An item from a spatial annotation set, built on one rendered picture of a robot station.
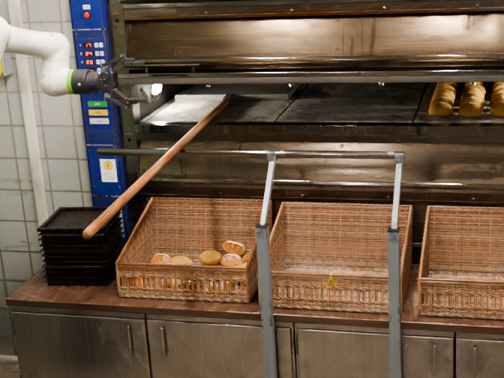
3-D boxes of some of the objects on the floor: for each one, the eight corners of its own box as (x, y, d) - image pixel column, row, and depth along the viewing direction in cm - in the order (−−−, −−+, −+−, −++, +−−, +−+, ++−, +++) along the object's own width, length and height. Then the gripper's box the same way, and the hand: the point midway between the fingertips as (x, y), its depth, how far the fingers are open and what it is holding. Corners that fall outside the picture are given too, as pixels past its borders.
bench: (76, 361, 455) (62, 249, 437) (608, 400, 394) (616, 272, 376) (22, 423, 404) (3, 300, 386) (624, 480, 342) (634, 336, 324)
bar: (128, 403, 414) (99, 146, 378) (420, 428, 382) (419, 150, 346) (100, 443, 385) (66, 169, 349) (413, 474, 353) (411, 175, 317)
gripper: (91, 46, 346) (145, 45, 341) (97, 112, 354) (151, 112, 349) (82, 49, 339) (139, 48, 334) (90, 117, 347) (145, 117, 342)
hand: (142, 81), depth 342 cm, fingers open, 13 cm apart
